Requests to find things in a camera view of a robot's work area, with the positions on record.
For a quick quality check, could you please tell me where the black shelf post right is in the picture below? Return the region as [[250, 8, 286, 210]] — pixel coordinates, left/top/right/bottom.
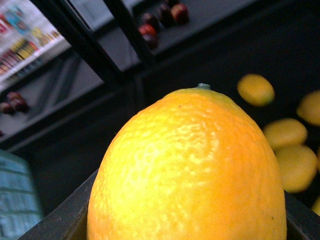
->
[[104, 0, 156, 68]]

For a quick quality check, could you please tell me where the black shelf post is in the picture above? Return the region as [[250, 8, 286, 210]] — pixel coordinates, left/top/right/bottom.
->
[[32, 0, 126, 86], [104, 0, 156, 68]]

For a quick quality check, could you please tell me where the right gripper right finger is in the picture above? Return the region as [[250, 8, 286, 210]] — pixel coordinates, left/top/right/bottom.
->
[[284, 191, 320, 240]]

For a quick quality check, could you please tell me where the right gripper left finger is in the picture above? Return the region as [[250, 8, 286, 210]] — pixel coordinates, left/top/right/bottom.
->
[[20, 171, 98, 240]]

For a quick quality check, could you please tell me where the light blue plastic basket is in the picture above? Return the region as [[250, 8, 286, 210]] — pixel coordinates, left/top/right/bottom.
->
[[0, 150, 44, 240]]

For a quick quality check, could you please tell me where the yellow lemon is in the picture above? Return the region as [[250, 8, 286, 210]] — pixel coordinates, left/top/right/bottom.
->
[[237, 73, 275, 107], [262, 118, 308, 151], [275, 145, 319, 193], [86, 87, 287, 240], [296, 90, 320, 126]]

